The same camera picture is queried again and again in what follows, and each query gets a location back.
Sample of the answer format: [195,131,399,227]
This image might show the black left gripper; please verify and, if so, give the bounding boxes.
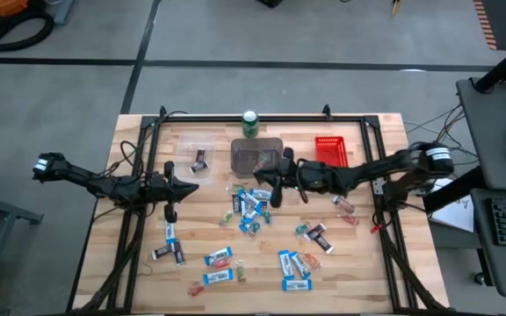
[145,160,200,224]

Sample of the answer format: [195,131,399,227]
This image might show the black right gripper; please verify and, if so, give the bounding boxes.
[253,147,302,209]

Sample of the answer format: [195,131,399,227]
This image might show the grey translucent plastic bin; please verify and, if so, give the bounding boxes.
[229,137,286,179]

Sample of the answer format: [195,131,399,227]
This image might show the clear plastic bin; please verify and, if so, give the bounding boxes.
[176,131,217,185]

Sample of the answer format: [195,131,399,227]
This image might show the red plastic basket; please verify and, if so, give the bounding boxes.
[314,135,350,169]

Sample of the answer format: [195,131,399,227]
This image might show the green Sprite can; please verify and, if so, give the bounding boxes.
[241,109,261,140]

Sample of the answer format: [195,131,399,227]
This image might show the black desk leg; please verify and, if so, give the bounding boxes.
[422,165,488,215]

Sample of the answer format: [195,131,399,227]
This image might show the white paper sheet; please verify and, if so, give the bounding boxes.
[428,176,476,233]

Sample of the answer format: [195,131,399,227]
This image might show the grey desk top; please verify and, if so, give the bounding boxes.
[456,76,506,192]
[470,187,506,300]

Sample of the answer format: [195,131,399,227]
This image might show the black diagonal pole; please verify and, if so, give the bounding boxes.
[472,34,506,95]

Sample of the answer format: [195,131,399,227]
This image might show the orange vacuum cleaner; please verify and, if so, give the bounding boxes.
[0,0,33,43]

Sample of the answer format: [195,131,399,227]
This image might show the orange black hazard tape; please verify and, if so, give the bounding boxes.
[472,0,499,51]

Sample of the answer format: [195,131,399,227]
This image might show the black metal table frame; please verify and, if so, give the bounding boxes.
[66,104,450,316]

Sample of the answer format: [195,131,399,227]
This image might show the black vacuum hose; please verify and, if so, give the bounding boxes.
[0,11,55,53]

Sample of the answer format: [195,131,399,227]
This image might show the grey metal post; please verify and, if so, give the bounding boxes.
[53,0,77,26]

